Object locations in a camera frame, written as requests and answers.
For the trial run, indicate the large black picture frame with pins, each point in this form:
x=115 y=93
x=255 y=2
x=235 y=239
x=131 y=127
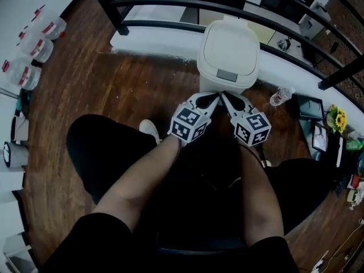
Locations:
x=310 y=107

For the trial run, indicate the white trash bin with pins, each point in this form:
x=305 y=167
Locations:
x=210 y=85

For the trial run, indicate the white power strip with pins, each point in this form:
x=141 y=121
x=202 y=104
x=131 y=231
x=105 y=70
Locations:
x=318 y=266

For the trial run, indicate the small clear water bottle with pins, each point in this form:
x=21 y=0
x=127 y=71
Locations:
x=280 y=97

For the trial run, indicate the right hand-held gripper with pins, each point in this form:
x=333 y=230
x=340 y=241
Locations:
x=251 y=127

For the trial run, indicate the person's left forearm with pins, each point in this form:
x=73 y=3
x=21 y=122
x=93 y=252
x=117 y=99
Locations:
x=142 y=181

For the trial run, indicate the large clear water jug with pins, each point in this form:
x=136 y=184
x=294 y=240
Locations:
x=51 y=25
x=38 y=47
x=24 y=74

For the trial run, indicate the sunflower bouquet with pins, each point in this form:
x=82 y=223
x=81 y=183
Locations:
x=338 y=119

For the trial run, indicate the black keyboard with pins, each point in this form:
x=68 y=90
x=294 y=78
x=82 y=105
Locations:
x=343 y=185

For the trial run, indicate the small black picture frame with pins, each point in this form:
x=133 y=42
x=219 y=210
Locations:
x=320 y=138

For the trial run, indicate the person's right forearm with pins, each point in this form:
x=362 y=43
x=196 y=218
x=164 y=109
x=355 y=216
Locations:
x=261 y=198

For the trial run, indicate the white box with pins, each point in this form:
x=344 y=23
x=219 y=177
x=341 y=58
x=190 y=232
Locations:
x=20 y=128

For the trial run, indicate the black metal railing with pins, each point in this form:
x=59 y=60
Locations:
x=170 y=3

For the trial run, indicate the person's black shirt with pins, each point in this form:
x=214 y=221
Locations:
x=85 y=243

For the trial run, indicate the green bottle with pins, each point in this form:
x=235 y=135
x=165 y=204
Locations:
x=354 y=144

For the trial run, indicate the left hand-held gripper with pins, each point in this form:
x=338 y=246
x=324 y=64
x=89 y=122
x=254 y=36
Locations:
x=189 y=124

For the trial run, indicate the white trash bin lid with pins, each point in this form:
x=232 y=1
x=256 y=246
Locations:
x=230 y=50

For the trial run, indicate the person's white shoe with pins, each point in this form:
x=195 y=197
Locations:
x=149 y=128

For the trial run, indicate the person's black trousers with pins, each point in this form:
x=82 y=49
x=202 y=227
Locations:
x=99 y=152

